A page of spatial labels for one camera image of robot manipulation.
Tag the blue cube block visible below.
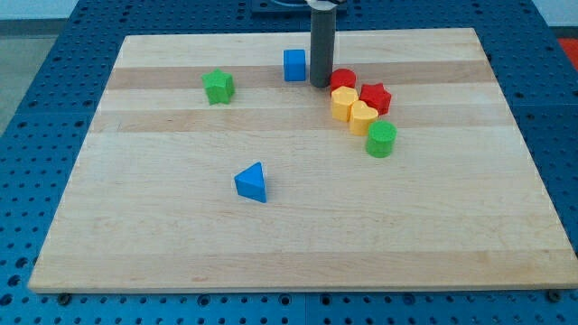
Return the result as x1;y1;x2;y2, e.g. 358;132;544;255
284;49;306;81

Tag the blue triangle block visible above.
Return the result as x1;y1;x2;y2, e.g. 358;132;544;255
234;162;267;203

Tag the yellow hexagon block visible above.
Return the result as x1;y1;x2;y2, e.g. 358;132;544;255
331;86;359;122

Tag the yellow heart block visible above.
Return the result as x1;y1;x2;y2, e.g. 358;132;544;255
349;100;378;136

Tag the green cylinder block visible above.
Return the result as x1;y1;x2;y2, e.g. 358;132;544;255
365;120;397;158

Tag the red cylinder block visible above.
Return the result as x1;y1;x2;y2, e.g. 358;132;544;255
330;68;357;92

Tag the green star block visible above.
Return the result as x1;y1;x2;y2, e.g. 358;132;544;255
201;69;235;105

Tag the red star block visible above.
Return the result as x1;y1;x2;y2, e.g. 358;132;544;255
359;83;392;116

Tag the light wooden board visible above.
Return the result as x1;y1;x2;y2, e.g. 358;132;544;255
29;28;577;293

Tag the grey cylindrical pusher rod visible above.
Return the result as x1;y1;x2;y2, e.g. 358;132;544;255
307;1;337;88

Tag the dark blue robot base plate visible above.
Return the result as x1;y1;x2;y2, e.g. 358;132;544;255
247;0;350;20

